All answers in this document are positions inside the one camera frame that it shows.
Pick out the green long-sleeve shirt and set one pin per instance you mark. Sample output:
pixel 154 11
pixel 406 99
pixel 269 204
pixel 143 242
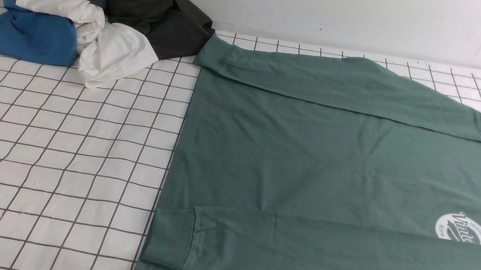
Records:
pixel 296 162

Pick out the white shirt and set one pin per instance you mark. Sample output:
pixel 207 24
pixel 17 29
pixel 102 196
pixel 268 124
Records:
pixel 107 51

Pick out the dark olive shirt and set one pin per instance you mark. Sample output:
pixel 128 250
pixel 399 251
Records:
pixel 174 28

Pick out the blue shirt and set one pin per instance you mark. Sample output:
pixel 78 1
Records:
pixel 36 37

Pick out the white grid tablecloth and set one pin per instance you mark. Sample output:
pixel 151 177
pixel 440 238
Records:
pixel 80 168

